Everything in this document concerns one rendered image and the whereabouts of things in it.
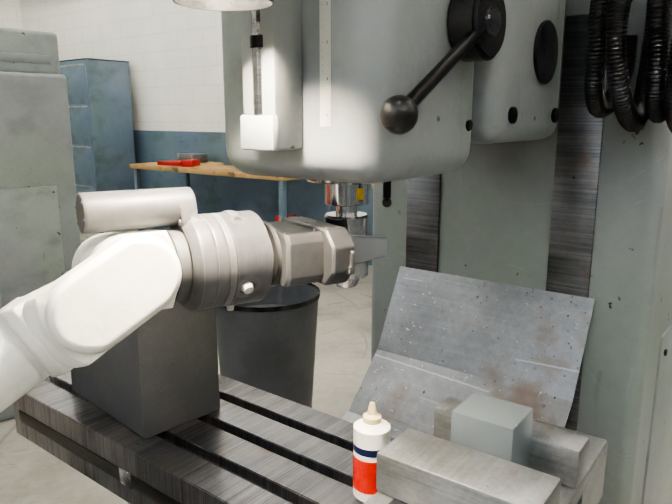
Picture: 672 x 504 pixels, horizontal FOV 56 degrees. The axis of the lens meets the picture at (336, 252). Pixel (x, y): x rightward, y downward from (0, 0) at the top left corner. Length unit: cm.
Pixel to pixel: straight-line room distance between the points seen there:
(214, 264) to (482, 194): 54
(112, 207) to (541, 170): 62
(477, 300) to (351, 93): 54
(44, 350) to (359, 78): 32
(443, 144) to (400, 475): 31
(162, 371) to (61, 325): 37
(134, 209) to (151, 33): 747
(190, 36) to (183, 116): 88
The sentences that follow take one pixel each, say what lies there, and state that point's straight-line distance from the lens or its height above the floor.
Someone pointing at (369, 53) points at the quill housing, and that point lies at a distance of 53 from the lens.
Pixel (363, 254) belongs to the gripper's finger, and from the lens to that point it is 64.
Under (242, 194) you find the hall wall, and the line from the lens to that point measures 688.
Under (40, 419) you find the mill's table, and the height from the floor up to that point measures 93.
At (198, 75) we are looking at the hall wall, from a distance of 733.
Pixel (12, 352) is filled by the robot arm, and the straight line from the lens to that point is 53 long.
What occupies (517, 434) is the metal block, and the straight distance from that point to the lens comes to 61.
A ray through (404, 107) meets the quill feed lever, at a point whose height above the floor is 138.
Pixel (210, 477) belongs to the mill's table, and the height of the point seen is 96.
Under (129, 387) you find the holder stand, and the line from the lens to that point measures 88.
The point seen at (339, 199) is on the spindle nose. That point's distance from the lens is 63.
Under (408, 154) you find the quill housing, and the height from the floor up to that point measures 134.
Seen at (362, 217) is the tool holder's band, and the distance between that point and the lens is 64.
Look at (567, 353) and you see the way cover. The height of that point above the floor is 105.
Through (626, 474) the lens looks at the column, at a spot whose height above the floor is 87.
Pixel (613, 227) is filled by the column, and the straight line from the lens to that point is 93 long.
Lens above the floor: 137
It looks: 12 degrees down
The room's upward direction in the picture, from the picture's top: straight up
